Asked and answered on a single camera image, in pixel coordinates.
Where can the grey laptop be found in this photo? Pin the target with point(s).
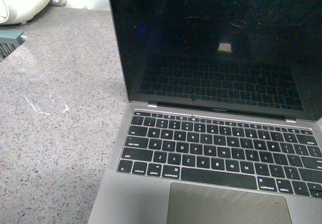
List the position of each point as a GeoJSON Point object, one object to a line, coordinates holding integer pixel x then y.
{"type": "Point", "coordinates": [221, 125]}

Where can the grey-green plastic crate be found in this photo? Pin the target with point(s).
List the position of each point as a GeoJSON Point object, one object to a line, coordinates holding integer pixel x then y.
{"type": "Point", "coordinates": [11, 39]}

